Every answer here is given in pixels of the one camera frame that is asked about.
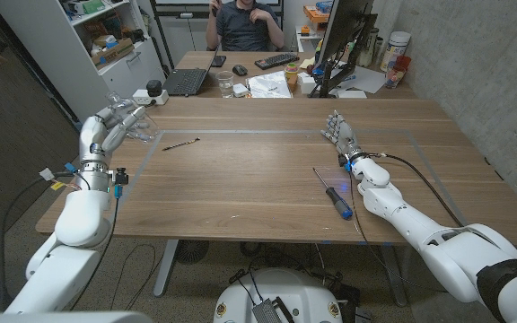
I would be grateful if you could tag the white table leg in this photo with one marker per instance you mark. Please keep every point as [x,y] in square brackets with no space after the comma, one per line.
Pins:
[165,269]
[393,278]

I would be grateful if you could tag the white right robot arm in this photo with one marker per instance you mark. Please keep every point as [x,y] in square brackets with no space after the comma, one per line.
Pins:
[456,255]

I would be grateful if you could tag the seated person in dark shirt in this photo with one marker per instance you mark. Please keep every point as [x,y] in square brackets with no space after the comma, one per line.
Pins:
[242,27]

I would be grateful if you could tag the printed cardboard box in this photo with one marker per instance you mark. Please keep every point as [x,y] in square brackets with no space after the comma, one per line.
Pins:
[112,53]

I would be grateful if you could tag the blue box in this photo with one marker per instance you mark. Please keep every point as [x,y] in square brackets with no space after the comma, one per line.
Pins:
[325,5]

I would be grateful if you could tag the white shelf cabinet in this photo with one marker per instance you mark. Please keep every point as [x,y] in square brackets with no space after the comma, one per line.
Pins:
[128,76]

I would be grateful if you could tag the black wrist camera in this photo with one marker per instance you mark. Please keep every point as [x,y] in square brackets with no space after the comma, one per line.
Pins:
[120,177]

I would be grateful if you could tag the white canister with label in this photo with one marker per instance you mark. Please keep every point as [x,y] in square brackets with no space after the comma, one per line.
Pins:
[395,49]

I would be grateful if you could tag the dark metal flask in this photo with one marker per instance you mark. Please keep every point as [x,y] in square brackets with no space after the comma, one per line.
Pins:
[368,47]

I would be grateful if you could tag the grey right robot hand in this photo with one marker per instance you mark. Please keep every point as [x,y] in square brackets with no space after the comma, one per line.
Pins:
[344,134]

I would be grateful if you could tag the black monitor stand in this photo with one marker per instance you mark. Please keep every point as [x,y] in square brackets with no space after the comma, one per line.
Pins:
[328,81]

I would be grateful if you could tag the black laptop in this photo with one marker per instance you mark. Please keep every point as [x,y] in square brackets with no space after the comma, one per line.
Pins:
[186,81]

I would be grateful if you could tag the white power strip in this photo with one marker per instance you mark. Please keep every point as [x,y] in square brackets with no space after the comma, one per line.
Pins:
[142,97]

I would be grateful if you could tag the black keyboard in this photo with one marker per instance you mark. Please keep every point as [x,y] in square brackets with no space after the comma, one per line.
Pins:
[276,60]

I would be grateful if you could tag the black computer monitor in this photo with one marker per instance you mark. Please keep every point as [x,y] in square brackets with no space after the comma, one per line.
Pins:
[344,22]

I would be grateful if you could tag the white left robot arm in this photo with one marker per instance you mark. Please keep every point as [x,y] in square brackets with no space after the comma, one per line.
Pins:
[79,220]

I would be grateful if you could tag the white sheet of paper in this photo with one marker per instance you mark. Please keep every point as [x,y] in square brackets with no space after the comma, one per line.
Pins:
[366,78]

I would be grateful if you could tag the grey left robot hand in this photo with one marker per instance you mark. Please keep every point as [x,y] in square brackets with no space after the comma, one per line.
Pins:
[92,139]

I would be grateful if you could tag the orange box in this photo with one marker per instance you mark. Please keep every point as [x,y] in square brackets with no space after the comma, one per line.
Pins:
[314,14]

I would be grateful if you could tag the black computer mouse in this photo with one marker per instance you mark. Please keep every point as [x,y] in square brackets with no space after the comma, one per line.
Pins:
[240,70]

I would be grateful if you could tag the white plastic bag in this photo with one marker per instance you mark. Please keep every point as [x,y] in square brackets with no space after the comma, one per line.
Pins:
[268,85]

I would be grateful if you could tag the black power adapter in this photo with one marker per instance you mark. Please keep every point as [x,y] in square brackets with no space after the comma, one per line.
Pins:
[154,87]

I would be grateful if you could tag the clear plastic bottle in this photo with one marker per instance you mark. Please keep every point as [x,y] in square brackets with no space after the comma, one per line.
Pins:
[145,126]

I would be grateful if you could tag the black smartphone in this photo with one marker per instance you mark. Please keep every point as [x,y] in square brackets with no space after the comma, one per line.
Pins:
[218,61]

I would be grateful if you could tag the green box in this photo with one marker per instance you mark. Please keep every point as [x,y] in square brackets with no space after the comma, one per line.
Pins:
[93,6]

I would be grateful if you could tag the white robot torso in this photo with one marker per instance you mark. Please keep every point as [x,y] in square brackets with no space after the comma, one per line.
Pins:
[285,291]

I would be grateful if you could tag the clear drinking glass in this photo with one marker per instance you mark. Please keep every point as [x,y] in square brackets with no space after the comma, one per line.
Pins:
[225,85]

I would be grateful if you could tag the colourful stacked cup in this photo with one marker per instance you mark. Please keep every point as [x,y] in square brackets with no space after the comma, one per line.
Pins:
[291,76]

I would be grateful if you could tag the small white box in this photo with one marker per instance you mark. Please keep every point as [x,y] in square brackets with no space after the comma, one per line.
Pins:
[240,90]

